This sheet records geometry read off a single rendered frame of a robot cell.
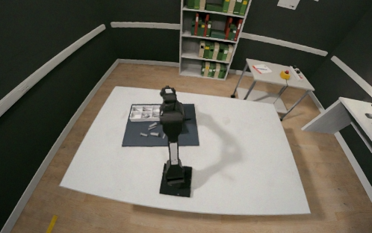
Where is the white divided parts tray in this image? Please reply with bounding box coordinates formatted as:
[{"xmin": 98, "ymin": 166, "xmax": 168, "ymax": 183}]
[{"xmin": 130, "ymin": 105, "xmax": 160, "ymax": 122}]

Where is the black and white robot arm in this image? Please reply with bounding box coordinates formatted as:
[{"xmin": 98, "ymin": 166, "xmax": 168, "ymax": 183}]
[{"xmin": 159, "ymin": 85, "xmax": 185, "ymax": 187}]

